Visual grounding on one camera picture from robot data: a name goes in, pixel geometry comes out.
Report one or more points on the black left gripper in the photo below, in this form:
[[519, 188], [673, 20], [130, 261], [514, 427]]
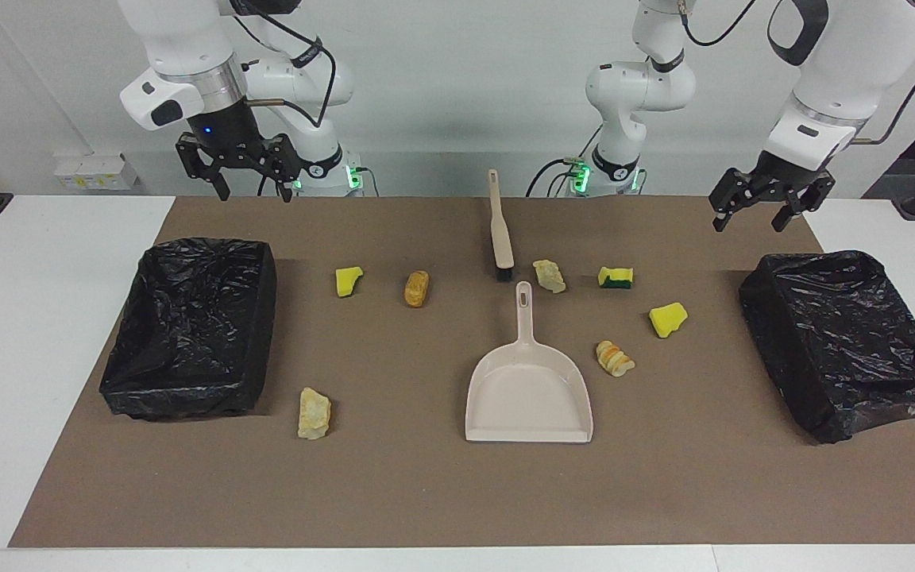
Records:
[[787, 181]]

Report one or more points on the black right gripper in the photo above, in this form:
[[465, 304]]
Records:
[[227, 127]]

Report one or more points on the yellow sponge wedge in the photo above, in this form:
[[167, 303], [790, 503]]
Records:
[[667, 319]]

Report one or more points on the small yellow green-backed sponge chunk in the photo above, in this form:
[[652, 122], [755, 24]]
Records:
[[346, 282]]

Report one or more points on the rectangular yellow green sponge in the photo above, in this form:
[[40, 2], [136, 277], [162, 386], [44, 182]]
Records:
[[615, 276]]

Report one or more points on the brown bread roll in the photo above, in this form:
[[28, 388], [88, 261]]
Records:
[[416, 289]]

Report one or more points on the striped yellow orange sponge scrap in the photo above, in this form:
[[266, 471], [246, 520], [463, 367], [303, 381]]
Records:
[[613, 358]]

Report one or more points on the pale sponge scrap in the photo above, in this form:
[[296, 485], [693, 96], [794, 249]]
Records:
[[549, 276]]

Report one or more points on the pale yellow rock-like chunk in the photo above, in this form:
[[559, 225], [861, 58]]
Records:
[[314, 415]]

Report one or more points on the beige brush black bristles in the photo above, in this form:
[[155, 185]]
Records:
[[501, 238]]

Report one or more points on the beige plastic dustpan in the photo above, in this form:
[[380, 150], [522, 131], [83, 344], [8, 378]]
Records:
[[529, 397]]

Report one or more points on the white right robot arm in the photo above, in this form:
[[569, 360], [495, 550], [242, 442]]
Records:
[[179, 40]]

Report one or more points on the black bag lined bin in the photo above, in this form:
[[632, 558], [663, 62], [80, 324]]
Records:
[[187, 334], [847, 349]]

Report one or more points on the brown paper mat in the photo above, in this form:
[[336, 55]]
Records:
[[426, 492]]

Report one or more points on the white wall socket box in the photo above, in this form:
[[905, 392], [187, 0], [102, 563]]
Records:
[[96, 173]]

